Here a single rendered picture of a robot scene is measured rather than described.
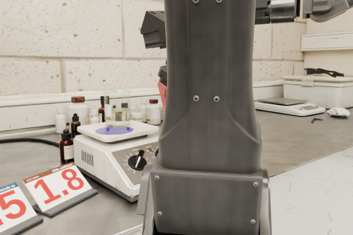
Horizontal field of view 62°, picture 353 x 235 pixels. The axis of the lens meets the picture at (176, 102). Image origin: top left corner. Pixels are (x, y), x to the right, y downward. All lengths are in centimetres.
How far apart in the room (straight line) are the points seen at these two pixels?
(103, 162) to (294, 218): 30
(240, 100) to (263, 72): 151
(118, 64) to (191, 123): 95
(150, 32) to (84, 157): 26
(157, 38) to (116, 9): 67
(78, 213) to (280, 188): 33
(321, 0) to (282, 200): 38
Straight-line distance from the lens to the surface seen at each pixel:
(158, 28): 45
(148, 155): 51
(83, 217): 45
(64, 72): 104
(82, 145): 57
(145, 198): 21
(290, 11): 67
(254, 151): 17
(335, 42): 186
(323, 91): 149
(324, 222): 46
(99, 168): 53
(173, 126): 17
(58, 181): 51
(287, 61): 185
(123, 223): 42
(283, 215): 46
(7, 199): 47
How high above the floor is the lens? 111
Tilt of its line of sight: 8 degrees down
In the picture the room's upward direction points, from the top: straight up
